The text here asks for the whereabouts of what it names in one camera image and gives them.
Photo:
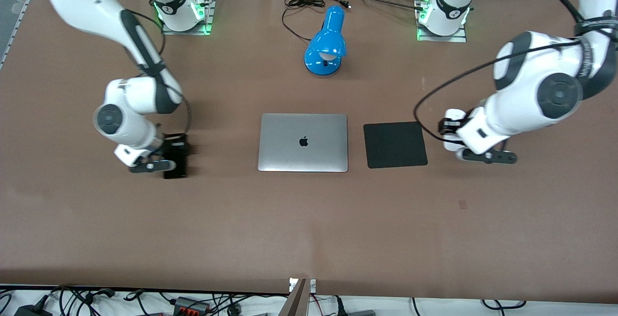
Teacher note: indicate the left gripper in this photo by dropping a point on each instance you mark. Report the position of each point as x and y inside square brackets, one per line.
[447, 126]

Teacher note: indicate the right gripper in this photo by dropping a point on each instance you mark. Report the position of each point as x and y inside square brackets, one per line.
[174, 147]

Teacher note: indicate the white computer mouse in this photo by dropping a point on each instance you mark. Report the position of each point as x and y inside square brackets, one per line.
[454, 114]

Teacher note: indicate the black smartphone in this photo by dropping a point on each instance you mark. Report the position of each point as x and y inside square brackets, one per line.
[175, 165]

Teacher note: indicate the black mouse pad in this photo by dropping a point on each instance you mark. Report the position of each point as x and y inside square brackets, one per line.
[395, 144]

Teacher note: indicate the silver laptop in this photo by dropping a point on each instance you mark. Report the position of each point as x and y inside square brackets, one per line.
[303, 143]

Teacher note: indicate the blue desk lamp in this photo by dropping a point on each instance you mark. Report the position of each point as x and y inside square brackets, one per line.
[327, 40]

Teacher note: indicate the black power strip red switches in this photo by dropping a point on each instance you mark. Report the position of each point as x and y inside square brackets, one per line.
[190, 305]

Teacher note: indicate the black power adapter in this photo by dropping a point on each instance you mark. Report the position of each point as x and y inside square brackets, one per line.
[31, 311]

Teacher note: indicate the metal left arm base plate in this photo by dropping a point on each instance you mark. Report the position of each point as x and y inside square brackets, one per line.
[442, 38]

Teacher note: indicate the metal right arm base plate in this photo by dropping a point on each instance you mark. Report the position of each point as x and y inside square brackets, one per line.
[186, 32]

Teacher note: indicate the aluminium frame rail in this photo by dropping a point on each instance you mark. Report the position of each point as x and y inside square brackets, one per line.
[14, 26]

